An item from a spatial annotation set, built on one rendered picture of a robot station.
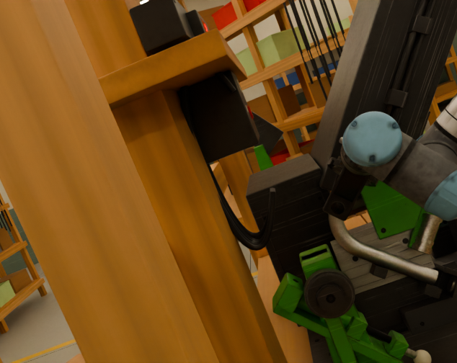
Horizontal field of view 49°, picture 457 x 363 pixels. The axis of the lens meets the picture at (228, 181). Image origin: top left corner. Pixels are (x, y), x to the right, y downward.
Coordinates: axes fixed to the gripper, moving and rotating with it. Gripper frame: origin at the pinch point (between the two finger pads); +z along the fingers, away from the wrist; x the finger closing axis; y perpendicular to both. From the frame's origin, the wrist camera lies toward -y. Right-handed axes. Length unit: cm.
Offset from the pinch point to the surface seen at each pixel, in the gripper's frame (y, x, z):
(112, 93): -8, 35, -39
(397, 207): -1.1, -11.2, 2.7
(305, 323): -26.5, -3.2, -23.2
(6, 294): -253, 313, 482
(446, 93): 315, -103, 835
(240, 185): -10, 33, 76
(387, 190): 1.1, -8.0, 2.6
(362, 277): -17.3, -11.2, 4.5
